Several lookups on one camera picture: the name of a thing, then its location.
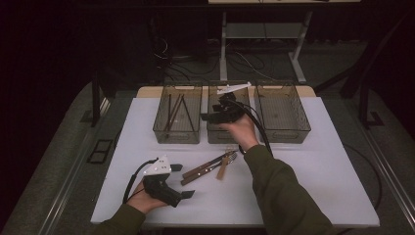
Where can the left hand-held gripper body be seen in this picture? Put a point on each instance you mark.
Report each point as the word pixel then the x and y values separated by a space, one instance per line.
pixel 160 191

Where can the smoky transparent plastic bin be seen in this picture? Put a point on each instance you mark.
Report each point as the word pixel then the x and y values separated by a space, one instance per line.
pixel 280 124
pixel 215 133
pixel 179 137

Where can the person's right hand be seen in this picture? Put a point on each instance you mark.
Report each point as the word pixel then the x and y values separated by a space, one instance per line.
pixel 243 132

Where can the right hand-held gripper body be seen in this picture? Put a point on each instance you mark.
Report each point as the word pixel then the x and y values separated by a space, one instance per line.
pixel 228 112

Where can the black post stand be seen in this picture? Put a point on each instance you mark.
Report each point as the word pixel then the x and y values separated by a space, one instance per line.
pixel 95 104

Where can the white metal frame desk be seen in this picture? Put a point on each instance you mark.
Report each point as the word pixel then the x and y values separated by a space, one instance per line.
pixel 223 65

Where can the black strutted stand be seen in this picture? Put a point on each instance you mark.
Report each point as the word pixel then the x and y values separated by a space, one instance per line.
pixel 364 107

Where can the aluminium rail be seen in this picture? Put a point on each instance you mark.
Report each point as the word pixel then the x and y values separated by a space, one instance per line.
pixel 391 182
pixel 62 199

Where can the person's left hand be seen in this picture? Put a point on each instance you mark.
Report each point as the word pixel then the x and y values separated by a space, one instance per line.
pixel 142 202

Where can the black chopstick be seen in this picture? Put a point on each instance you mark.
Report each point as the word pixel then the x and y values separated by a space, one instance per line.
pixel 189 114
pixel 169 111

